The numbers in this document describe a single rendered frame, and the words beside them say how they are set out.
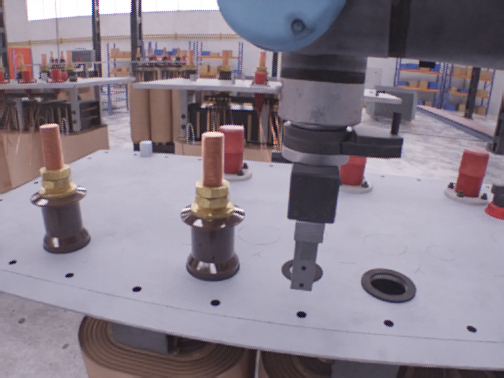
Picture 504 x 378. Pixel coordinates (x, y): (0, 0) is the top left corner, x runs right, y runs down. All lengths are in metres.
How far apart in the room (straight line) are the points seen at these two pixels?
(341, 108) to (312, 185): 0.08
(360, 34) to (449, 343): 0.38
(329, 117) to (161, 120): 6.14
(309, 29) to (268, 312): 0.35
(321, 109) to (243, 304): 0.27
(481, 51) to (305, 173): 0.18
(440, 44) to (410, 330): 0.36
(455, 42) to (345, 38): 0.06
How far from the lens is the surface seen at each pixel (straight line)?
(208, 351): 0.81
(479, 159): 0.99
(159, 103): 6.40
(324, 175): 0.33
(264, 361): 0.80
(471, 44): 0.23
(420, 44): 0.23
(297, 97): 0.34
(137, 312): 0.47
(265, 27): 0.21
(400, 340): 0.47
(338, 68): 0.34
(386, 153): 0.37
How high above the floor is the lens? 1.66
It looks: 20 degrees down
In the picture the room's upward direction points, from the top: 3 degrees clockwise
